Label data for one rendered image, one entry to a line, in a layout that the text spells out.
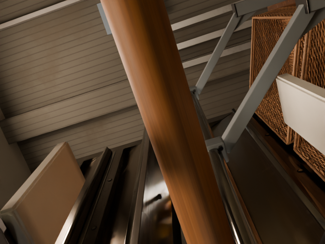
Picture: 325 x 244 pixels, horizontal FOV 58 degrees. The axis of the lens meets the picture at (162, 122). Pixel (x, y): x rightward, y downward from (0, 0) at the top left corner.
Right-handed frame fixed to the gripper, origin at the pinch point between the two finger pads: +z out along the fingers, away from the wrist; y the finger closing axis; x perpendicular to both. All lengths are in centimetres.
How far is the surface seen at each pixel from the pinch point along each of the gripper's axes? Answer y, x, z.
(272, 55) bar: 17.6, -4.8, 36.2
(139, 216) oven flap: -21, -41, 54
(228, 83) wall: 54, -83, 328
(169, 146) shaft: -0.4, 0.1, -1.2
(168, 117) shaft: 0.1, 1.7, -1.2
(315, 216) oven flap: 24, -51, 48
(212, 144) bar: 3.4, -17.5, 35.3
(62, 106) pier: -139, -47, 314
